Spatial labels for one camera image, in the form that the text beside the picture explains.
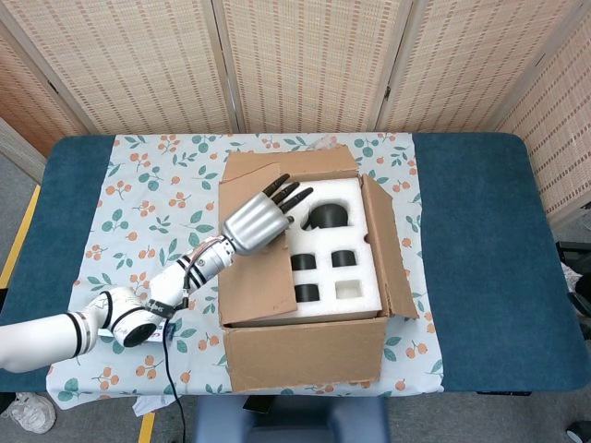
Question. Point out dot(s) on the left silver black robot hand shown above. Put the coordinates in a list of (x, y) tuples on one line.
[(256, 226)]

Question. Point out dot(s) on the red cardboard box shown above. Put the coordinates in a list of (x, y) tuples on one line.
[(305, 350)]

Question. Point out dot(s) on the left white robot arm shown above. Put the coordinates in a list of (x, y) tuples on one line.
[(115, 318)]

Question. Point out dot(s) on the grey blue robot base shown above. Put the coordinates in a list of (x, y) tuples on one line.
[(291, 422)]

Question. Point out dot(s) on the blue white toothpaste box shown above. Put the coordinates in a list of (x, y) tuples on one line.
[(170, 333)]

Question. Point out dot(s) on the black cup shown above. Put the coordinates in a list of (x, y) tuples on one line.
[(344, 259), (304, 262), (307, 293)]

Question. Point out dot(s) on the black teapot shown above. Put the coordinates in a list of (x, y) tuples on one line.
[(329, 217)]

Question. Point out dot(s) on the white foam insert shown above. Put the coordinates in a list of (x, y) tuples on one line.
[(332, 286)]

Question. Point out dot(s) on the floral print tablecloth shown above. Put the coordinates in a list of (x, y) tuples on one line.
[(152, 207)]

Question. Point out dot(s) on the woven folding screen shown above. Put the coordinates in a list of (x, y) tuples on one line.
[(305, 60)]

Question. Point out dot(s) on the black flat object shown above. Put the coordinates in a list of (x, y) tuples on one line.
[(258, 403)]

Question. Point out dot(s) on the white sneaker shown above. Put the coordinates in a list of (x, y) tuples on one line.
[(30, 413)]

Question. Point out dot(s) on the black stand base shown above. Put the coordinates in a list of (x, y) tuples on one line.
[(570, 254)]

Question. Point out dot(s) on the dark shoe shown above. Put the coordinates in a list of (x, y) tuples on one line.
[(582, 436)]

